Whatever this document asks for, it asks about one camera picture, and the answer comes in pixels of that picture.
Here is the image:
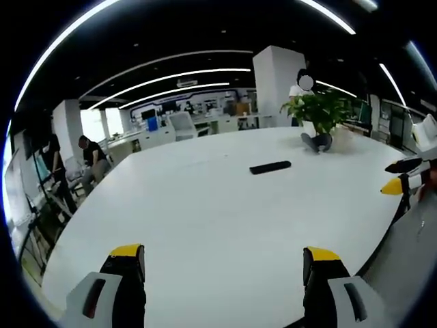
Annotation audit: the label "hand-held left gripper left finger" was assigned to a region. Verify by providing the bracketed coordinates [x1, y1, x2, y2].
[60, 243, 147, 328]

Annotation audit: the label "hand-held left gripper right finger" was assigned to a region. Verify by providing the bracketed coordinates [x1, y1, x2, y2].
[302, 246, 382, 328]

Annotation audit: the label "black remote control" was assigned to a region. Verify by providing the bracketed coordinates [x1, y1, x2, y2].
[249, 160, 292, 176]

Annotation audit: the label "dark grey cloth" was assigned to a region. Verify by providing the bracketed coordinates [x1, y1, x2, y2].
[300, 132, 333, 154]

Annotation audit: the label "green potted plant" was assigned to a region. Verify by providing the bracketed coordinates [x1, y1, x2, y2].
[279, 89, 356, 141]

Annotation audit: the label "black tripod stand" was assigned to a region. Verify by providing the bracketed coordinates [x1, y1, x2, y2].
[18, 150, 74, 274]

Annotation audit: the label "white square pillar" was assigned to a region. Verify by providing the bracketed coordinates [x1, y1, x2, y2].
[252, 44, 307, 129]
[51, 98, 86, 168]

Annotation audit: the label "white counter cabinets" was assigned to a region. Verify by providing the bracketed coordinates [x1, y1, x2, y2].
[102, 128, 177, 158]

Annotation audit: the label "white office chair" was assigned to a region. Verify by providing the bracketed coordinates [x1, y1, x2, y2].
[169, 112, 199, 141]

